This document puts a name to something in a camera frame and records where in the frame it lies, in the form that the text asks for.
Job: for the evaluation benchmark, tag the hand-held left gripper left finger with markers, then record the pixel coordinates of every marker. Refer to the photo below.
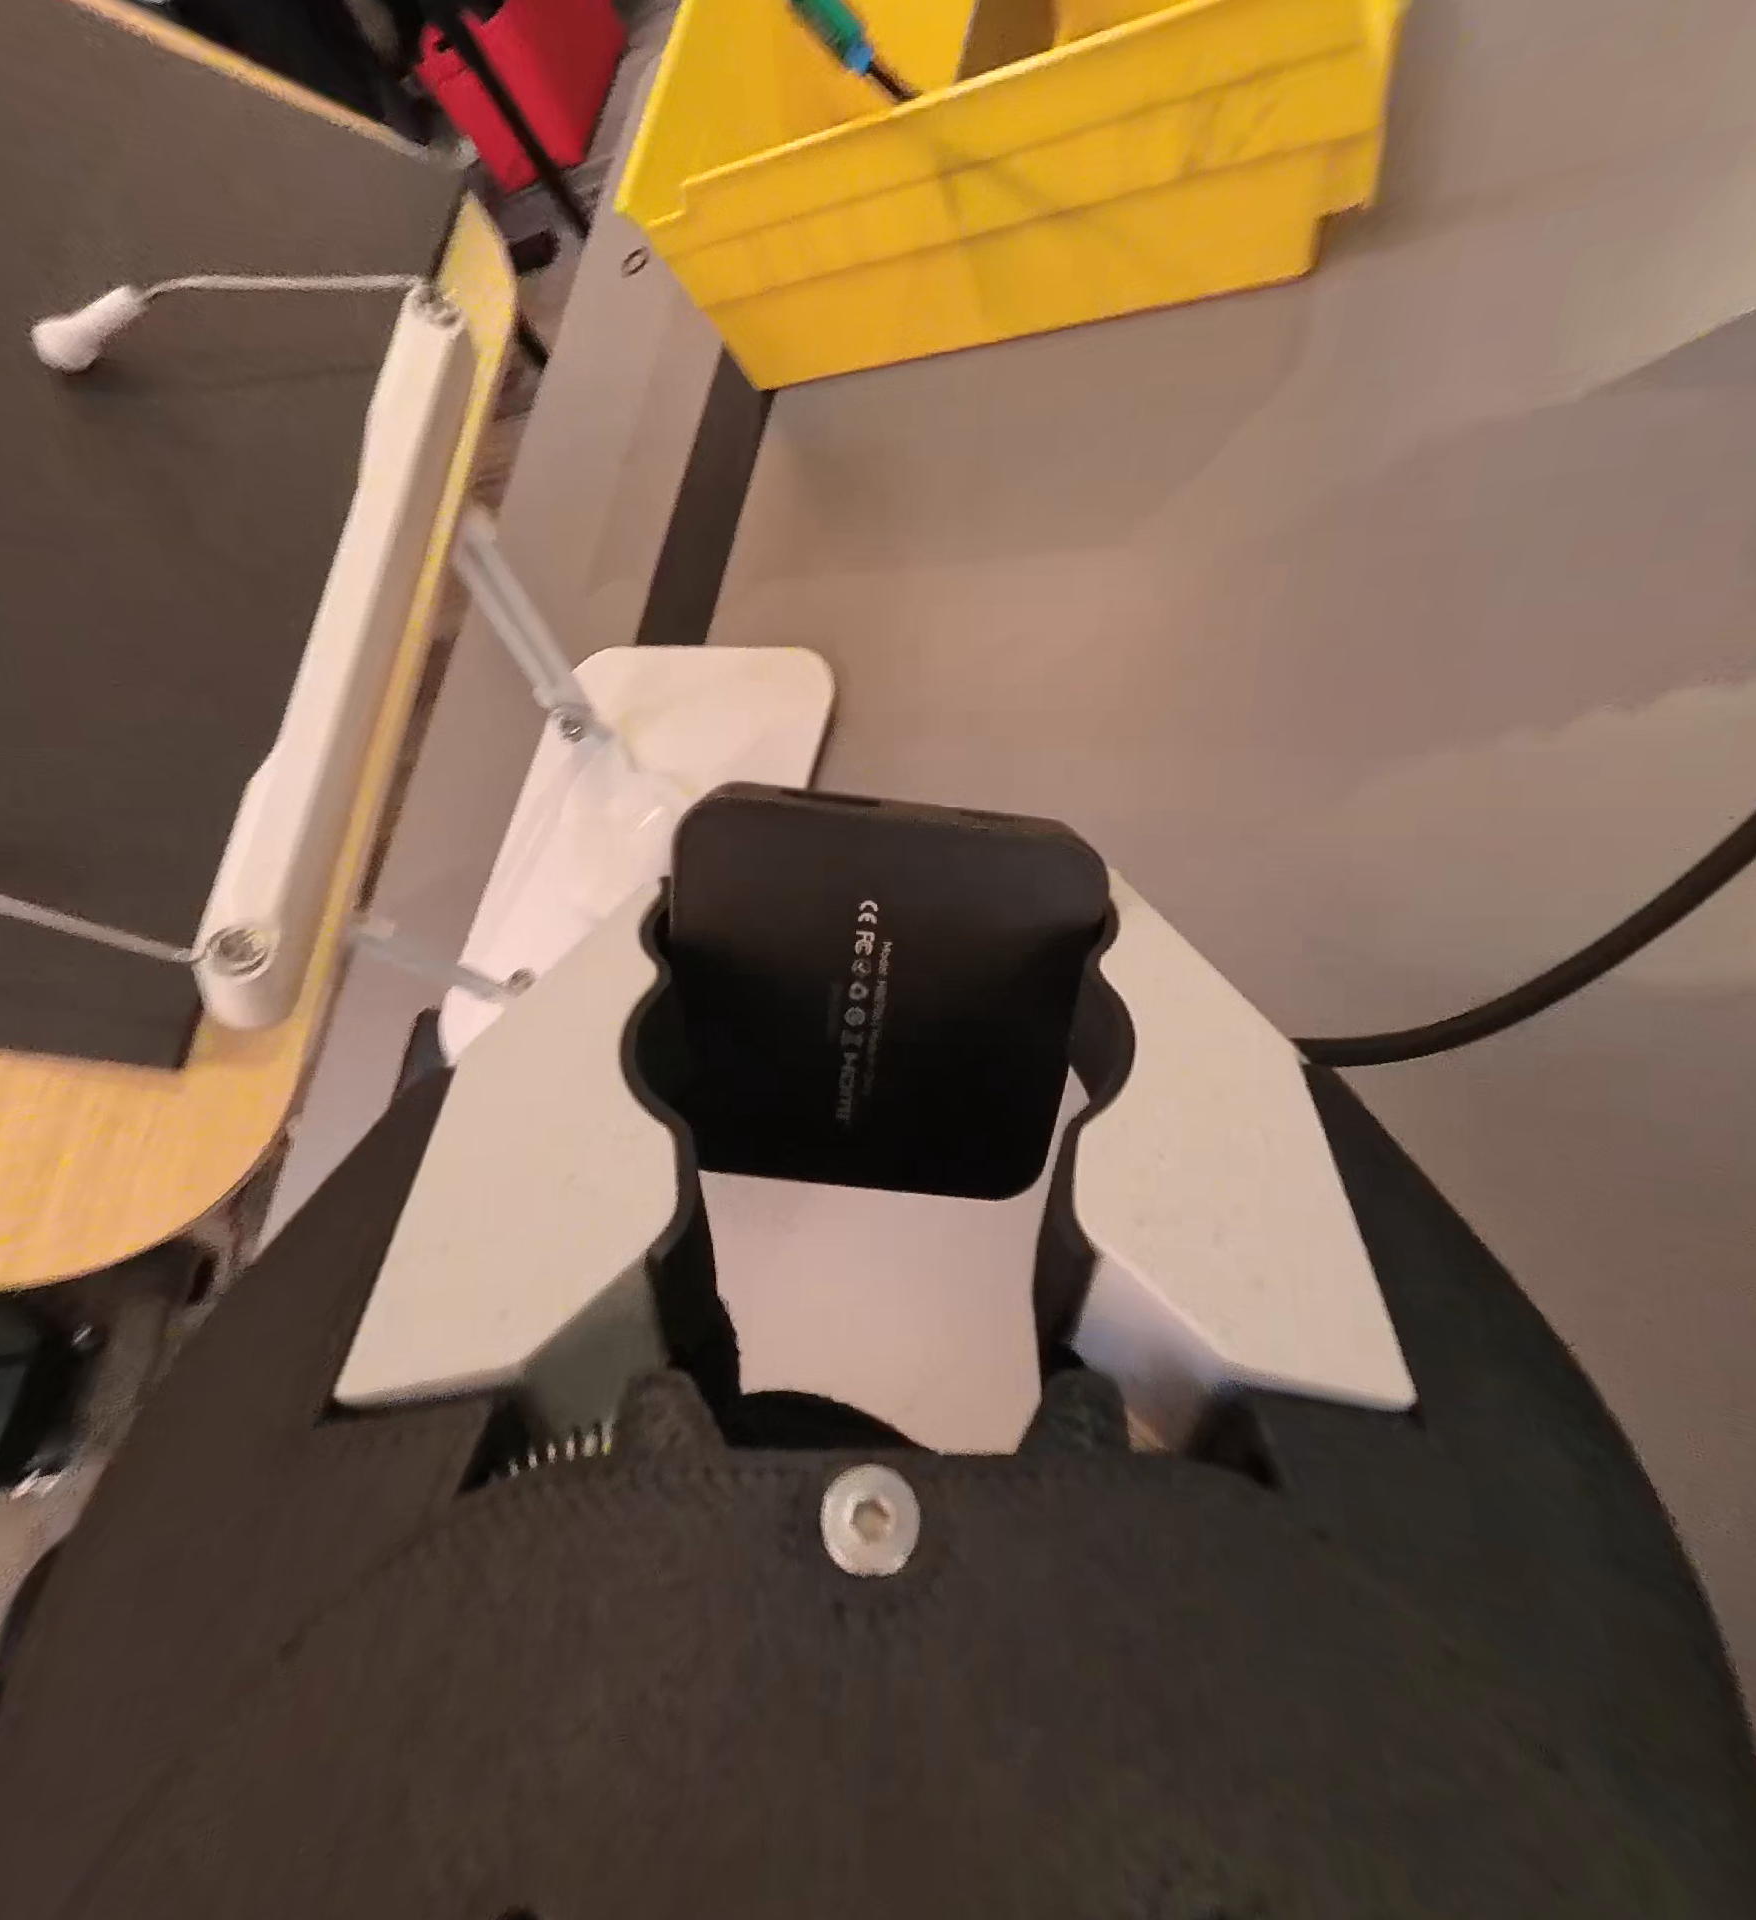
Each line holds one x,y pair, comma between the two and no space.
517,1200

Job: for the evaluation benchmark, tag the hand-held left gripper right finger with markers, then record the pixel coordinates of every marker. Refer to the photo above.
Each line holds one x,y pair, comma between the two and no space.
1239,1200

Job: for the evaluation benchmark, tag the black HDMI adapter box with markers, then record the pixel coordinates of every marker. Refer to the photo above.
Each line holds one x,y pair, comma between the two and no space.
878,1038

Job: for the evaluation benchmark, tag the yellow plastic bin with divider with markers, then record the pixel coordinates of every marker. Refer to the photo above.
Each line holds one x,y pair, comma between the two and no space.
1045,225

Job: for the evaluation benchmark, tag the white stand base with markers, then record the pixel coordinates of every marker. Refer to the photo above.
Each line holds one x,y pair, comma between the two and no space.
724,708

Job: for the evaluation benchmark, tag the wooden board with black mat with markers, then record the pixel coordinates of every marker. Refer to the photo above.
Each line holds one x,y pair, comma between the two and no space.
116,603

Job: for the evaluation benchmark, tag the red plastic bin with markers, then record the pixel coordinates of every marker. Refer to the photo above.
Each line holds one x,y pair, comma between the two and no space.
517,79

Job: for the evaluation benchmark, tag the clear acrylic stand post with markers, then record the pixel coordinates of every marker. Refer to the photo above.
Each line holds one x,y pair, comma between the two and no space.
517,629

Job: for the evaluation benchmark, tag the white bracket bar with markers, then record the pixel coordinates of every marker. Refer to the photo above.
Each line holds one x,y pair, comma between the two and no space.
350,603

